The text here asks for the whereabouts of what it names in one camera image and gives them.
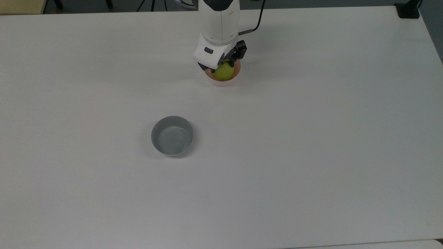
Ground pink bowl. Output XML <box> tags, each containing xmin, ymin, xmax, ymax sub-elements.
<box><xmin>204</xmin><ymin>59</ymin><xmax>242</xmax><ymax>87</ymax></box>

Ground grey bowl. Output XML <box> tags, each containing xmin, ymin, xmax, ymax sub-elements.
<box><xmin>151</xmin><ymin>116</ymin><xmax>195</xmax><ymax>157</ymax></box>

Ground black tripod legs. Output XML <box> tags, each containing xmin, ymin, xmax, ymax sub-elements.
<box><xmin>136</xmin><ymin>0</ymin><xmax>169</xmax><ymax>12</ymax></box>

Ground black table clamp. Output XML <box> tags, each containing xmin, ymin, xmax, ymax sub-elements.
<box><xmin>394</xmin><ymin>0</ymin><xmax>423</xmax><ymax>19</ymax></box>

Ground light wooden table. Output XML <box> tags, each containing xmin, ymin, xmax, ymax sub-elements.
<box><xmin>0</xmin><ymin>0</ymin><xmax>48</xmax><ymax>15</ymax></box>

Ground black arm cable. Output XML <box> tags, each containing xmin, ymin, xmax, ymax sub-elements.
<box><xmin>238</xmin><ymin>0</ymin><xmax>266</xmax><ymax>36</ymax></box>

